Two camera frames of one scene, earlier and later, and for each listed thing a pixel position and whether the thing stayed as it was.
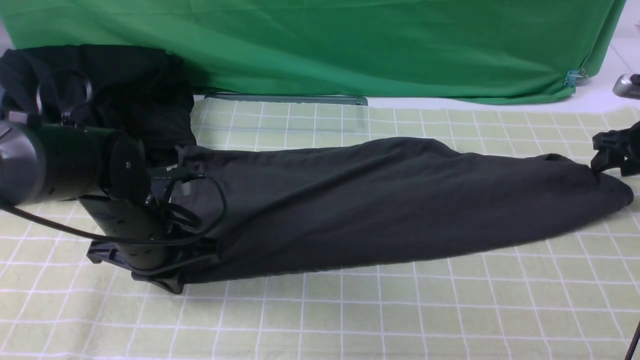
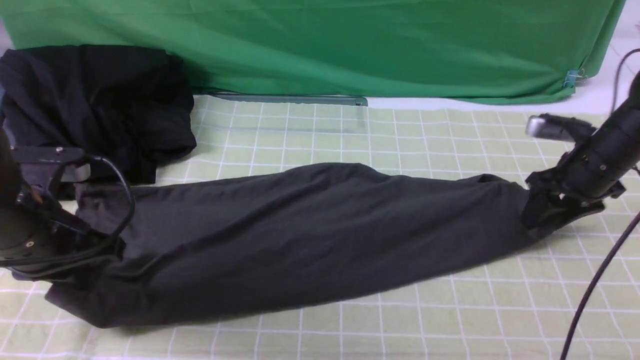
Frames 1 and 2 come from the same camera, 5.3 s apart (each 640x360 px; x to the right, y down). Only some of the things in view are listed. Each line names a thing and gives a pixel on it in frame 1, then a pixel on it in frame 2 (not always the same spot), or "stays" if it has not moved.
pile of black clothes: x=146 y=92 stays
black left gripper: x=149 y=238 → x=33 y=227
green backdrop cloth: x=487 y=52 stays
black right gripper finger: x=610 y=145 → x=542 y=212
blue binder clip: x=575 y=75 stays
